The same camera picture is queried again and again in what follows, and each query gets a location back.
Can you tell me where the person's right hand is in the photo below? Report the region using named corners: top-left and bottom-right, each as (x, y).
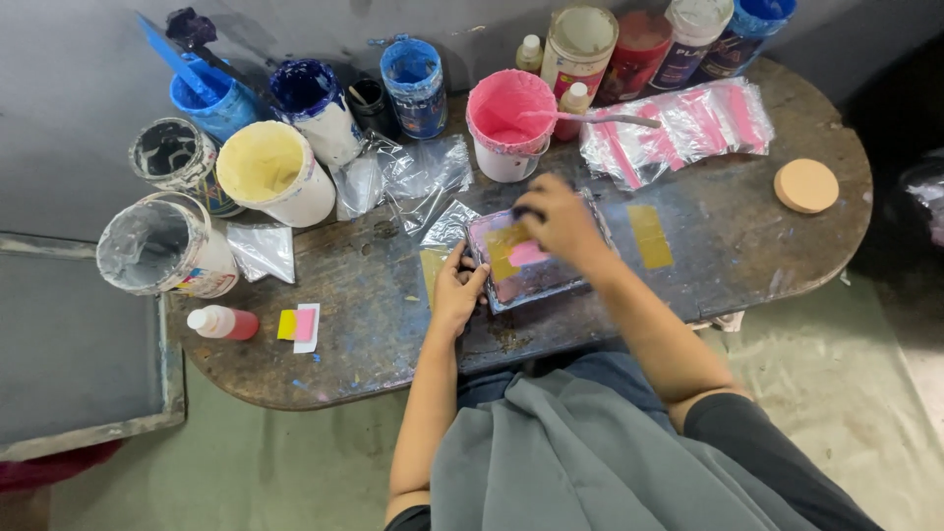
top-left (512, 173), bottom-right (615, 272)

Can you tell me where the person's left hand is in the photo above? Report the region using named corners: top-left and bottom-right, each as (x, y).
top-left (429, 239), bottom-right (492, 338)

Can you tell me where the small screen printing frame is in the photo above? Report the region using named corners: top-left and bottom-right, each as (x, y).
top-left (464, 187), bottom-right (618, 315)

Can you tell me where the flat clear plastic bag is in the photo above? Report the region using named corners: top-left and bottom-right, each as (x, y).
top-left (419, 200), bottom-right (482, 252)

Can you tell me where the pink paint bucket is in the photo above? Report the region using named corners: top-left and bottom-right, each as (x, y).
top-left (465, 68), bottom-right (559, 184)

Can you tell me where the small red upright bottle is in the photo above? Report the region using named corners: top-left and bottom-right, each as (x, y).
top-left (552, 81), bottom-right (591, 143)

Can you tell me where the pink-stained stirring stick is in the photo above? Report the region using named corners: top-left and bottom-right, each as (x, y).
top-left (516, 110), bottom-right (663, 131)

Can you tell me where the wide yellow tape strip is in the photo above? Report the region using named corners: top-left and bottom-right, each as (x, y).
top-left (626, 204), bottom-right (675, 271)

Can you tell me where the crumpled clear plastic bag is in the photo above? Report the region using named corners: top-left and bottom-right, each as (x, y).
top-left (331, 132), bottom-right (475, 237)

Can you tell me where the small cream-capped bottle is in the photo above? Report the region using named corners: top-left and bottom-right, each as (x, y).
top-left (515, 34), bottom-right (545, 75)

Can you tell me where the cream-lidded paint jar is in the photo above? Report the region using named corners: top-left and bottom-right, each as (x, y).
top-left (540, 5), bottom-right (620, 106)

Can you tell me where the pile of pink-strip plastic bags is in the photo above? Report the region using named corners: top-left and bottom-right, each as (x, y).
top-left (578, 77), bottom-right (777, 192)

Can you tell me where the blue-rimmed dark label jar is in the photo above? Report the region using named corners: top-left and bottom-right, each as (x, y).
top-left (380, 34), bottom-right (449, 141)

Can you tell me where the red paint jar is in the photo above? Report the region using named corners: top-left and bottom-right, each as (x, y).
top-left (593, 9), bottom-right (674, 109)

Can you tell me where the small black jar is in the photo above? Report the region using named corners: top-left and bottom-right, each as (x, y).
top-left (346, 77), bottom-right (400, 141)

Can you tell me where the white-lidded dark jar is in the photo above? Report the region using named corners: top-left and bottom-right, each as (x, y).
top-left (648, 0), bottom-right (736, 94)

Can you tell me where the dark blue paint jar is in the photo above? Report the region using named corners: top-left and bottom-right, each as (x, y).
top-left (267, 58), bottom-right (364, 168)

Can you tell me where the blue-topped dark jar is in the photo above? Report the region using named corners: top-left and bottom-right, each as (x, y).
top-left (692, 0), bottom-right (798, 87)

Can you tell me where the person's grey clothing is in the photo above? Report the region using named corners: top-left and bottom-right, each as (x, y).
top-left (383, 350), bottom-right (887, 531)

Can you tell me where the yellow and pink swatch card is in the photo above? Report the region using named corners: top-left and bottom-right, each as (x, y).
top-left (276, 302), bottom-right (322, 355)

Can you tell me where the yellow paint jar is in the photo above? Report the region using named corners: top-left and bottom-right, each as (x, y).
top-left (215, 120), bottom-right (337, 229)

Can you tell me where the round tan disc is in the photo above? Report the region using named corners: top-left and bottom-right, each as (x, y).
top-left (773, 158), bottom-right (841, 215)

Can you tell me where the small folded plastic bag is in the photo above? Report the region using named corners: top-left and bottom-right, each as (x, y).
top-left (226, 223), bottom-right (296, 286)

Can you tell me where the light blue paint jar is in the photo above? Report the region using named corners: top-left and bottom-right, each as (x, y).
top-left (169, 58), bottom-right (261, 145)

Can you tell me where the red bottle with white cap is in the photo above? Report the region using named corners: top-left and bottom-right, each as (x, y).
top-left (186, 304), bottom-right (261, 342)

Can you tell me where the black paint jar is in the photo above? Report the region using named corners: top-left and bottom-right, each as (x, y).
top-left (127, 117), bottom-right (245, 219)

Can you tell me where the grey-white paint jar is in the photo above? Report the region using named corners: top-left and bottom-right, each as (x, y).
top-left (96, 192), bottom-right (241, 299)

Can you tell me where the dark purple stirring stick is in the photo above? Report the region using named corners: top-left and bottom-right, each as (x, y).
top-left (164, 6), bottom-right (283, 106)

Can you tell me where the black plastic bag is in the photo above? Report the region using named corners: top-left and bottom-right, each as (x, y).
top-left (898, 147), bottom-right (944, 249)

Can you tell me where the blue spatula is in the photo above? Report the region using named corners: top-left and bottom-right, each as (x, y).
top-left (136, 12), bottom-right (222, 104)

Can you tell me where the red cloth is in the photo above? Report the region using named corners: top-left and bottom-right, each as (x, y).
top-left (0, 440), bottom-right (128, 494)

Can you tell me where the large grey screen frame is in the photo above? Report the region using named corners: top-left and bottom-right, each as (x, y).
top-left (0, 232), bottom-right (187, 463)

